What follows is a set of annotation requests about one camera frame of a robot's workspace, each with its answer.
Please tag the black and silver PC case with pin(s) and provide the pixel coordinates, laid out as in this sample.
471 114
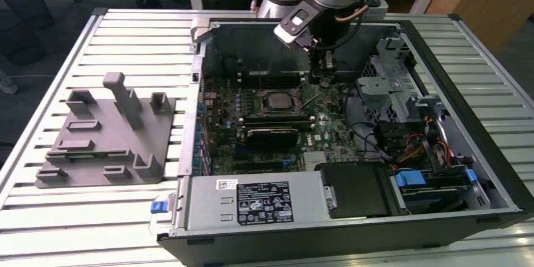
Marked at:
291 248

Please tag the black drive bay cover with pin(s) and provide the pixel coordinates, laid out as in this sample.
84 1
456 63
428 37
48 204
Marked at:
357 192

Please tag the black graphics card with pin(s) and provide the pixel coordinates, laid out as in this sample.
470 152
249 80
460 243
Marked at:
271 137

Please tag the grey stand foot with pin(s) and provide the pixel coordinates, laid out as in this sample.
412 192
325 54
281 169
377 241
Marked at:
6 84

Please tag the black RAM slot bank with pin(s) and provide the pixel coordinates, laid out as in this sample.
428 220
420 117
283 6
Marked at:
249 81
275 123

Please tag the grey plastic parts rack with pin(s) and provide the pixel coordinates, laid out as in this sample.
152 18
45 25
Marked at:
112 142

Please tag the small blue drive latch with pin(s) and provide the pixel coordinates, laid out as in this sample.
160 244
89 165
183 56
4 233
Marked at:
470 176

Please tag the hard disk in blue carrier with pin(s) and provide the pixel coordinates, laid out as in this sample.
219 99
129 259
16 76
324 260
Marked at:
408 179

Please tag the dark office chair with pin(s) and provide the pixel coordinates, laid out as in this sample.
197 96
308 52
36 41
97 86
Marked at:
24 23

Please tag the pale round board component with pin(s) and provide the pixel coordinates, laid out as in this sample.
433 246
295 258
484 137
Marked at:
324 85

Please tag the silver metal drive cage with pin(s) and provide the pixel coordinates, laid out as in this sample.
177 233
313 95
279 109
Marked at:
375 92

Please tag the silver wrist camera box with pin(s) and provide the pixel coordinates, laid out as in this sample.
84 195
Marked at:
293 26

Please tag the wooden cabinet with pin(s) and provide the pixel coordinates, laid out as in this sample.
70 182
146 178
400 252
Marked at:
491 4

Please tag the black CPU socket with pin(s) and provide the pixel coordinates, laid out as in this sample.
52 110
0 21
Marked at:
279 113

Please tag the blue case panel latch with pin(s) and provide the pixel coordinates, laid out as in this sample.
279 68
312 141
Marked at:
157 207

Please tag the small silver chipset heatsink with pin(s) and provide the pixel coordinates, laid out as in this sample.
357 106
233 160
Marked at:
315 160

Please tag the blue expansion slot clip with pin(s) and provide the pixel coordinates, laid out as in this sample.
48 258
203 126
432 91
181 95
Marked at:
196 150
196 137
199 104
195 164

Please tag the silver CPU with green substrate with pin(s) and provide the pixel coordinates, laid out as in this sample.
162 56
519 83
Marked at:
280 101

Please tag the green motherboard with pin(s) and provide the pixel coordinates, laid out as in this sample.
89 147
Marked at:
333 142

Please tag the silver power supply unit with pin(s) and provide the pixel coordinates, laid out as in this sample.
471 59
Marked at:
208 204

